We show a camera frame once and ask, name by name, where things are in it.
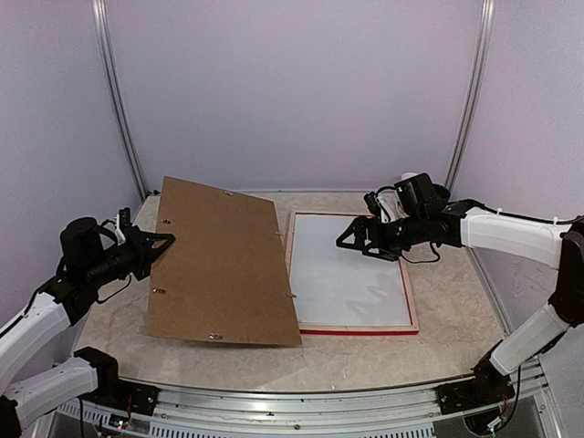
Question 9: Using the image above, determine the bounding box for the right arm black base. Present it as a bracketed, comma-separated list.
[436, 357, 516, 415]

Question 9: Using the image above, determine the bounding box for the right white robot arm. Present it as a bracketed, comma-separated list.
[336, 200, 583, 405]

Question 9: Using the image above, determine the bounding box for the light blue mug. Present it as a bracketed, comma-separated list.
[401, 172, 418, 181]

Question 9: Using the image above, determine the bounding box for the aluminium front rail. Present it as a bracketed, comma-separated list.
[31, 360, 562, 438]

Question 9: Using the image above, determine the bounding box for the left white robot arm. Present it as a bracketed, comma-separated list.
[1, 209, 176, 437]

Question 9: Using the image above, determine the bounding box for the dark green mug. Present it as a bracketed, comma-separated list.
[433, 183, 451, 202]

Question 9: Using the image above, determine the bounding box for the red black photo print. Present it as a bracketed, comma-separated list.
[291, 214, 412, 326]

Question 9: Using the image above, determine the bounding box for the aluminium corner post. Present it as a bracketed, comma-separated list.
[91, 0, 149, 201]
[444, 0, 496, 193]

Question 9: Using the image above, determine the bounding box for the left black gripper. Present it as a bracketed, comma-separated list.
[83, 224, 174, 287]

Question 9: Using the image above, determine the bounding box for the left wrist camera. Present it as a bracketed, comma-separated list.
[114, 207, 131, 245]

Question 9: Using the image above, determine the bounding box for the right aluminium corner post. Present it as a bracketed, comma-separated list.
[444, 0, 496, 193]

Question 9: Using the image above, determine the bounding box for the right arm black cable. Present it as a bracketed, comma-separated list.
[469, 199, 584, 225]

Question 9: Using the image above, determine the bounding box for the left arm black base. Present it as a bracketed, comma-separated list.
[74, 347, 161, 416]

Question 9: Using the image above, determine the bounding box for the left aluminium corner post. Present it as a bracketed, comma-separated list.
[91, 0, 149, 201]

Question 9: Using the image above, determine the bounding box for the wooden red picture frame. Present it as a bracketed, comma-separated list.
[283, 209, 420, 337]

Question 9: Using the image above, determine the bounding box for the brown backing board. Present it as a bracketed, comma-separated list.
[146, 177, 302, 347]

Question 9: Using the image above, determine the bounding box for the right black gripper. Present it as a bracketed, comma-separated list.
[338, 212, 428, 261]

